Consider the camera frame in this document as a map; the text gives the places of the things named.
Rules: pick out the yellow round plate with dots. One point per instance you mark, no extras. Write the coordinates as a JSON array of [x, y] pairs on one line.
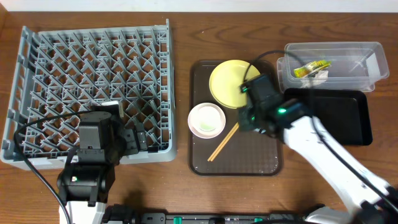
[[225, 81]]

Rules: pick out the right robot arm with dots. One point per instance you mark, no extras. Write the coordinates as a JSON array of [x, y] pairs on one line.
[[367, 197]]

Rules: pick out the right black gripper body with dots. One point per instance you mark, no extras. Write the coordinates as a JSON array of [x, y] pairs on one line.
[[251, 119]]

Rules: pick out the grey plastic dishwasher rack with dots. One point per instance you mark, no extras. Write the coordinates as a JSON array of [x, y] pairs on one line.
[[66, 71]]

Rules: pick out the clear plastic waste bin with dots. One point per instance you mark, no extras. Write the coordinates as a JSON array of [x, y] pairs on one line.
[[354, 65]]

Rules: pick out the black rectangular waste bin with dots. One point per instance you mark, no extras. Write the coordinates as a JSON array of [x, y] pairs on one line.
[[344, 113]]

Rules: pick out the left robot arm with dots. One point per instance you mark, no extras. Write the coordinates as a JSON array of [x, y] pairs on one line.
[[84, 185]]

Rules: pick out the green orange snack wrapper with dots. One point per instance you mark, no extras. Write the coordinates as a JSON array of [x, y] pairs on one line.
[[311, 68]]

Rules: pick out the dark brown serving tray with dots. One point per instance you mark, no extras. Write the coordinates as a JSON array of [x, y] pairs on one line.
[[245, 154]]

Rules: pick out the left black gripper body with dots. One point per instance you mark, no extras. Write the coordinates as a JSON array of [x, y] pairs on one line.
[[129, 140]]

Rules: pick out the pink small bowl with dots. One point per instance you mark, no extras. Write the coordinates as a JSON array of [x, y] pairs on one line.
[[206, 120]]

